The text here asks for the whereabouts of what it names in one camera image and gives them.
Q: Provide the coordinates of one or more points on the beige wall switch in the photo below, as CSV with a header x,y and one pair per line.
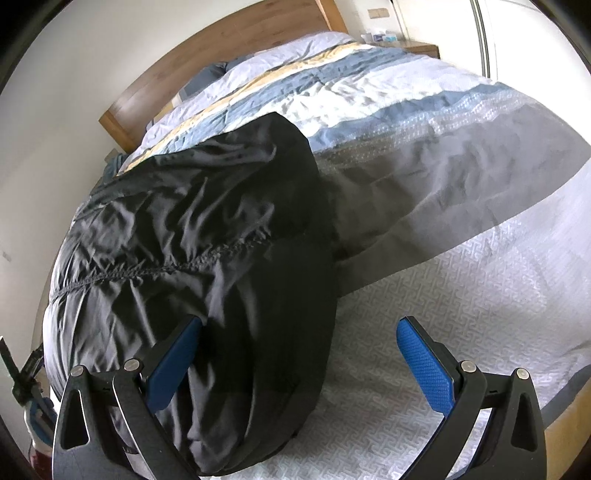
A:
x,y
381,12

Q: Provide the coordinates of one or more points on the person's left hand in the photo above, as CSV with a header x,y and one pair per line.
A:
x,y
44,417

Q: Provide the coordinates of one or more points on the striped duvet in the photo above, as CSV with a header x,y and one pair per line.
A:
x,y
438,194

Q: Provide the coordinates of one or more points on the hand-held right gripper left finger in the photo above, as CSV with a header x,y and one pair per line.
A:
x,y
175,364

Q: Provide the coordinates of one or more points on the white wardrobe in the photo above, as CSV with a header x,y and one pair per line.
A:
x,y
521,41

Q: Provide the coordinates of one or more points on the grey blue pillow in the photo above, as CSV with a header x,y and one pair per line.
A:
x,y
207,78

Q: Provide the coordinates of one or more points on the black padded jacket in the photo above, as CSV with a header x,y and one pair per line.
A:
x,y
194,240

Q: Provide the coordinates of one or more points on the wooden bed headboard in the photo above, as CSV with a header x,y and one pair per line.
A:
x,y
184,69

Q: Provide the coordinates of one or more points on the teal blue cloth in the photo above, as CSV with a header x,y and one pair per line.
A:
x,y
113,168

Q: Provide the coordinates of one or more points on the wooden nightstand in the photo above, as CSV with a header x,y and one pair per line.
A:
x,y
418,47

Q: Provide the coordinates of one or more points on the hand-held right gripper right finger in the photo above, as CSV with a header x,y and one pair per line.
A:
x,y
425,369

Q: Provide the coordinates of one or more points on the small blue white box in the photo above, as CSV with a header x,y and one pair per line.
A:
x,y
384,37

